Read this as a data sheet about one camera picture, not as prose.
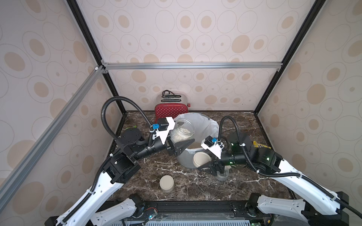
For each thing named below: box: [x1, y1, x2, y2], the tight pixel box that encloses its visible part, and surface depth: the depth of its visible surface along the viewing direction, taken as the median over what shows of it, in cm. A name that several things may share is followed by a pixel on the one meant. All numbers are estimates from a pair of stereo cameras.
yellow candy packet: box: [253, 140, 272, 150], surface depth 99 cm
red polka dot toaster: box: [154, 93, 191, 124], surface depth 105 cm
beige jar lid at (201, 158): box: [192, 151, 212, 169], surface depth 60 cm
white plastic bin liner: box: [175, 112, 220, 150], surface depth 83 cm
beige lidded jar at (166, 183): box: [159, 174, 174, 193], surface depth 78 cm
